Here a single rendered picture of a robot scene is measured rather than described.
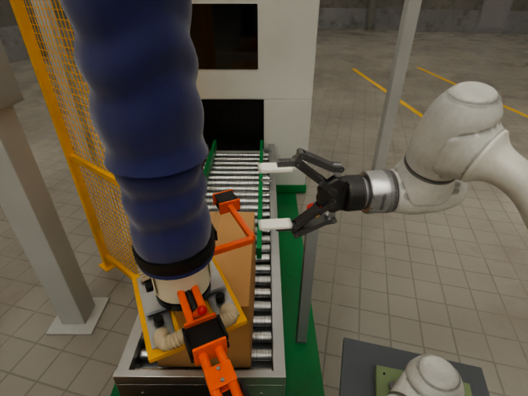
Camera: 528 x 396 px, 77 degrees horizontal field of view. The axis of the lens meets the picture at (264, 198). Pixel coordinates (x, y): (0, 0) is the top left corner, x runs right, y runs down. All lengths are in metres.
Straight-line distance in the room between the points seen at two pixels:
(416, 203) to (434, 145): 0.14
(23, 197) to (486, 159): 1.95
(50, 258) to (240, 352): 1.29
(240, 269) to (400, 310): 1.52
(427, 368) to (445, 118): 0.73
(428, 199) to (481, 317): 2.20
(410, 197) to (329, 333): 1.80
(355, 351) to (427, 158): 0.97
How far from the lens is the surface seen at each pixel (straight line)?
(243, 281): 1.36
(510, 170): 0.64
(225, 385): 0.85
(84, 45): 0.72
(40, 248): 2.27
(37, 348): 2.72
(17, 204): 2.13
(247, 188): 2.70
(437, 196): 0.72
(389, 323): 2.56
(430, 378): 1.11
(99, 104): 0.74
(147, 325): 1.10
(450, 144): 0.62
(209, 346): 0.86
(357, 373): 1.41
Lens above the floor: 1.94
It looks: 33 degrees down
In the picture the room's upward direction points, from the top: straight up
